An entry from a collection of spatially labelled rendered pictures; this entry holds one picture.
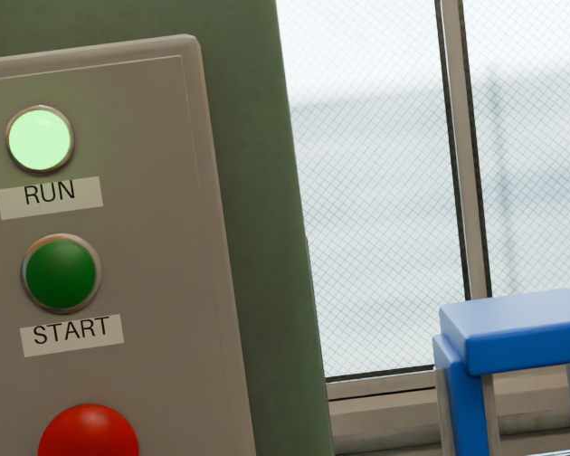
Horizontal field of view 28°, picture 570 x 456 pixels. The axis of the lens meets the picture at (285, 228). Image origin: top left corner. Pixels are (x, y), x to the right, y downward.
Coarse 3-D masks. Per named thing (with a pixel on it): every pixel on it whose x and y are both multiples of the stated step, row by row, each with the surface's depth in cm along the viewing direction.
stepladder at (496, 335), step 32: (448, 320) 125; (480, 320) 121; (512, 320) 120; (544, 320) 118; (448, 352) 122; (480, 352) 116; (512, 352) 116; (544, 352) 116; (448, 384) 121; (480, 384) 119; (448, 416) 123; (480, 416) 119; (448, 448) 123; (480, 448) 120
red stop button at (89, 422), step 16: (64, 416) 34; (80, 416) 34; (96, 416) 34; (112, 416) 34; (48, 432) 34; (64, 432) 34; (80, 432) 34; (96, 432) 34; (112, 432) 34; (128, 432) 34; (48, 448) 34; (64, 448) 34; (80, 448) 34; (96, 448) 34; (112, 448) 34; (128, 448) 34
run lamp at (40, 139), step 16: (32, 112) 33; (48, 112) 33; (16, 128) 33; (32, 128) 33; (48, 128) 33; (64, 128) 33; (16, 144) 33; (32, 144) 33; (48, 144) 33; (64, 144) 33; (16, 160) 33; (32, 160) 33; (48, 160) 33; (64, 160) 33
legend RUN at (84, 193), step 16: (96, 176) 33; (0, 192) 33; (16, 192) 33; (32, 192) 33; (48, 192) 33; (64, 192) 33; (80, 192) 34; (96, 192) 34; (0, 208) 33; (16, 208) 33; (32, 208) 33; (48, 208) 33; (64, 208) 34; (80, 208) 34
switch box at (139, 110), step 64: (0, 64) 33; (64, 64) 33; (128, 64) 33; (192, 64) 33; (0, 128) 33; (128, 128) 33; (192, 128) 34; (128, 192) 34; (192, 192) 34; (0, 256) 34; (128, 256) 34; (192, 256) 34; (0, 320) 34; (64, 320) 34; (128, 320) 34; (192, 320) 34; (0, 384) 34; (64, 384) 34; (128, 384) 34; (192, 384) 35; (0, 448) 34; (192, 448) 35
